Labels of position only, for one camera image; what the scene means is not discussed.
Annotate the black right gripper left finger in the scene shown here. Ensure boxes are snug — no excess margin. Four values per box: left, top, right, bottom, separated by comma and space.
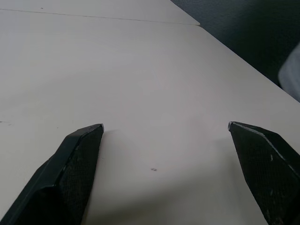
0, 123, 105, 225

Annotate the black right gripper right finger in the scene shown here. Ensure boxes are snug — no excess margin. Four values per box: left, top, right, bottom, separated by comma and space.
227, 121, 300, 225

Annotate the pale grey blurred object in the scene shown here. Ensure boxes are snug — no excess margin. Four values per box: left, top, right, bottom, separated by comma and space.
277, 42, 300, 103

